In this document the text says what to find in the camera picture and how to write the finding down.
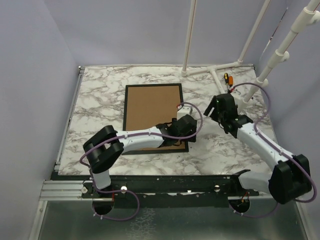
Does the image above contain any black picture frame brown backing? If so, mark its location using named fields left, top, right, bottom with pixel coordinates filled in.
left=121, top=83, right=190, bottom=155

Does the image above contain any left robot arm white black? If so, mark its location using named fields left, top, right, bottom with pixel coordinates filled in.
left=83, top=114, right=197, bottom=198

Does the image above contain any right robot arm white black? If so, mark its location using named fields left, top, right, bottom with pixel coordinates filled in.
left=204, top=93, right=312, bottom=204

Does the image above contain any white PVC pipe stand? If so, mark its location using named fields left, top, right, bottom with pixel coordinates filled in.
left=181, top=0, right=271, bottom=94

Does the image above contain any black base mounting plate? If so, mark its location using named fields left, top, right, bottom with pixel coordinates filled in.
left=81, top=174, right=258, bottom=208

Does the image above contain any white PVC jointed pole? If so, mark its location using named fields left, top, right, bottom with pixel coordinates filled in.
left=238, top=0, right=320, bottom=113

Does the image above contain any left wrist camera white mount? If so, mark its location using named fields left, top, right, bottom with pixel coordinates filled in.
left=176, top=105, right=193, bottom=120

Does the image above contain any orange handle screwdriver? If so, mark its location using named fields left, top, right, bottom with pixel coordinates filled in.
left=228, top=75, right=234, bottom=88

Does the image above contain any aluminium rail left edge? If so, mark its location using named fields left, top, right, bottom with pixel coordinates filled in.
left=55, top=66, right=86, bottom=166

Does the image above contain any aluminium front extrusion rail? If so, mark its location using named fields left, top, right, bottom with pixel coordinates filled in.
left=39, top=180, right=83, bottom=201

